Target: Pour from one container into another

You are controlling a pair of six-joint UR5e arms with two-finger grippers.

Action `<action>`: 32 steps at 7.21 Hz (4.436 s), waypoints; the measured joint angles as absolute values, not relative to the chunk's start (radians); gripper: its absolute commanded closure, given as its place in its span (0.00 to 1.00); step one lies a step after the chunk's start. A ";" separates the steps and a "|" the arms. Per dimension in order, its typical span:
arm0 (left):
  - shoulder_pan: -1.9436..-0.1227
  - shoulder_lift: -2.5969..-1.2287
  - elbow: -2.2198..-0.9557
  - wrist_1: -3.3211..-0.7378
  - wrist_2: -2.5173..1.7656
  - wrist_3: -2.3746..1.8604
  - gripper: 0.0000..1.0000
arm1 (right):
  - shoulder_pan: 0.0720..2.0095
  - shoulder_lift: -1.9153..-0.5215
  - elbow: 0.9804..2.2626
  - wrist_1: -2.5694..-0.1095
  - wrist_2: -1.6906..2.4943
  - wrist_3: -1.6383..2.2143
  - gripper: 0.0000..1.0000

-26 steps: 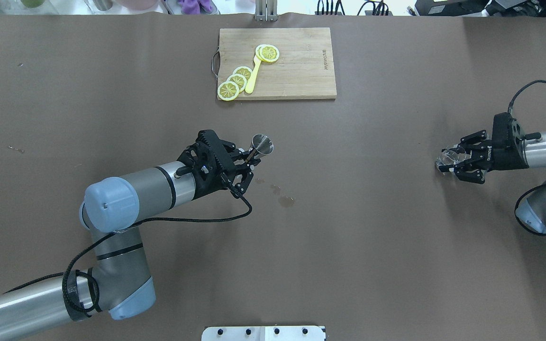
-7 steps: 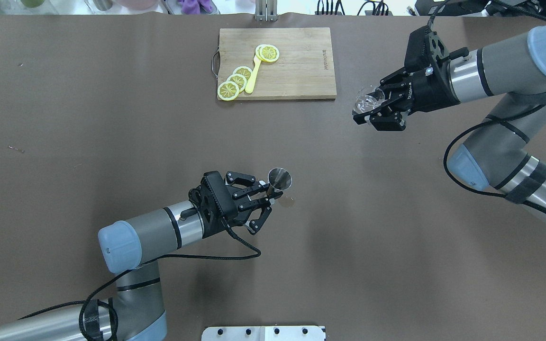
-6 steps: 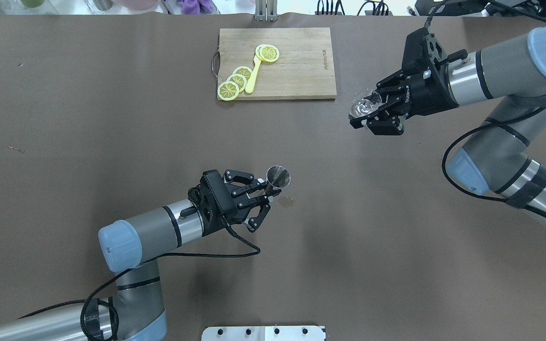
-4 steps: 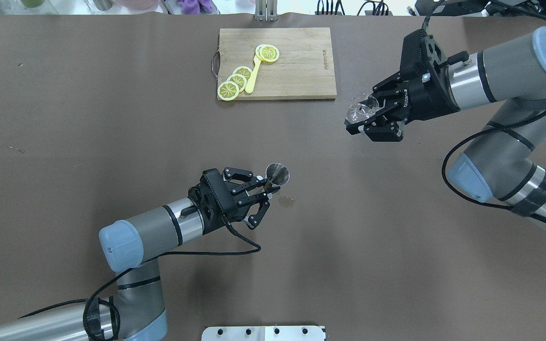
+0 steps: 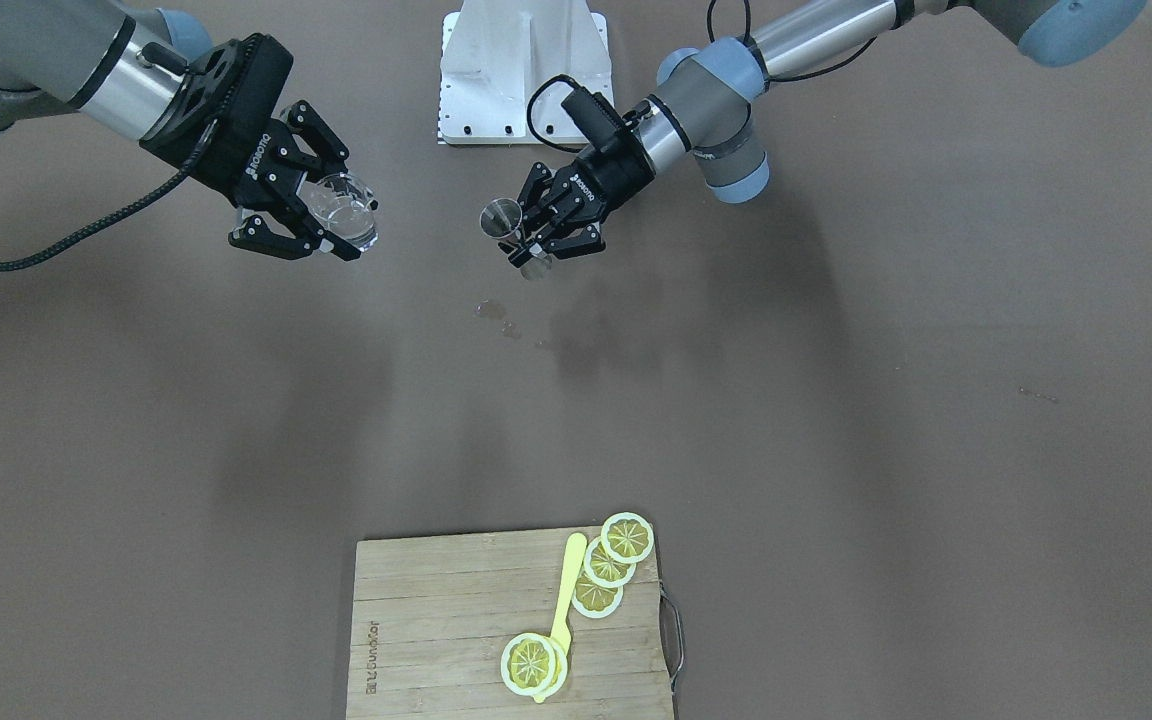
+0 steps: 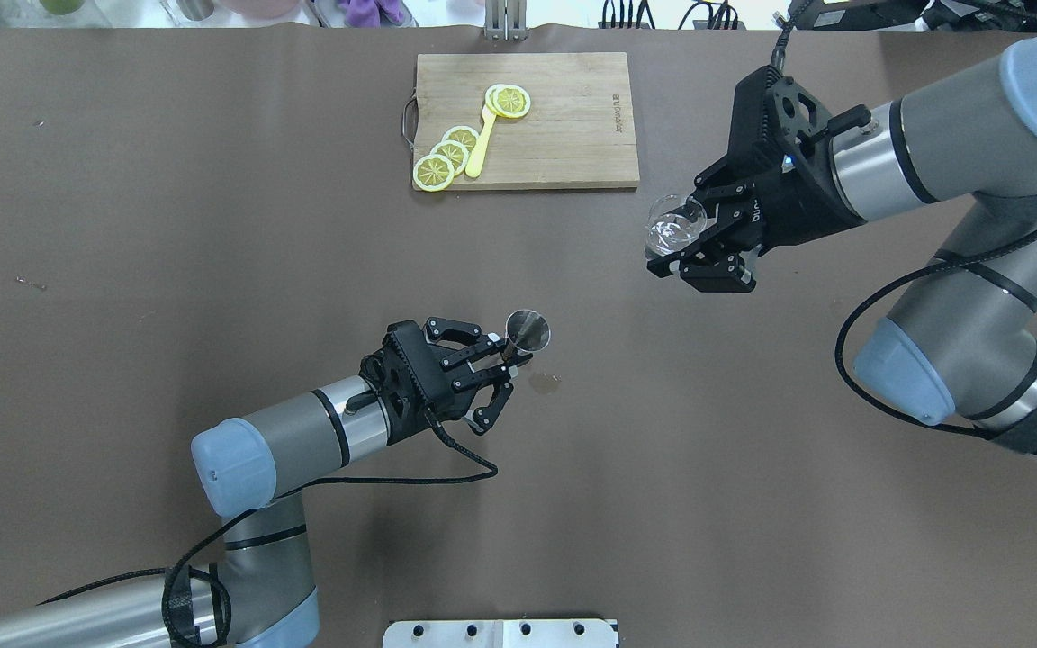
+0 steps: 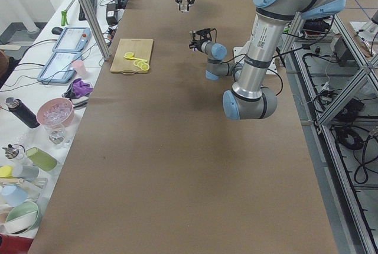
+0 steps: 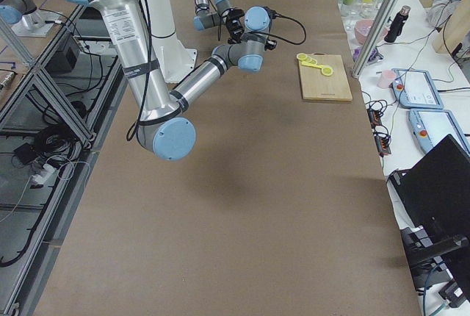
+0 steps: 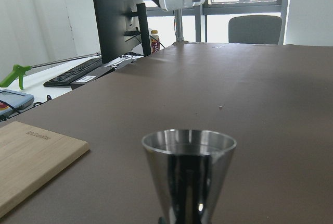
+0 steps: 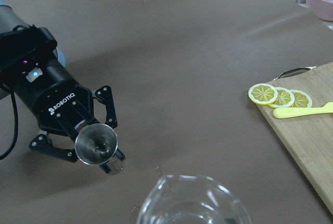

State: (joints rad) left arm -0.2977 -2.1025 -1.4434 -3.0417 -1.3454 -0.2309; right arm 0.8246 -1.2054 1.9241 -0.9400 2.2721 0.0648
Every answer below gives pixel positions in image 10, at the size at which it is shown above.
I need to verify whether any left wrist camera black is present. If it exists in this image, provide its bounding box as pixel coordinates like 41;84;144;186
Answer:
1;26;57;81

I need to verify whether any lemon slice middle of row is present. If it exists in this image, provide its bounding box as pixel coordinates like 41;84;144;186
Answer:
268;87;295;108

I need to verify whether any clear glass measuring cup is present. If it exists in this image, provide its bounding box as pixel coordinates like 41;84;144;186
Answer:
136;175;252;223

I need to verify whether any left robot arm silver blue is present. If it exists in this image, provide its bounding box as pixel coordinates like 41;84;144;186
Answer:
1;3;125;173

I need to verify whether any steel jigger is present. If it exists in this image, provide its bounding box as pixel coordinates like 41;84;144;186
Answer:
74;123;125;174

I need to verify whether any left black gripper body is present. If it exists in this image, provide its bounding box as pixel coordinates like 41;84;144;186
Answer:
14;59;94;135

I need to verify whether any wooden cutting board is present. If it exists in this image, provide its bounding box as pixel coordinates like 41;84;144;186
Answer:
259;63;332;212

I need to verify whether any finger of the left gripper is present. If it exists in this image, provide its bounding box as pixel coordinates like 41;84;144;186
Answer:
29;130;78;163
94;85;125;173

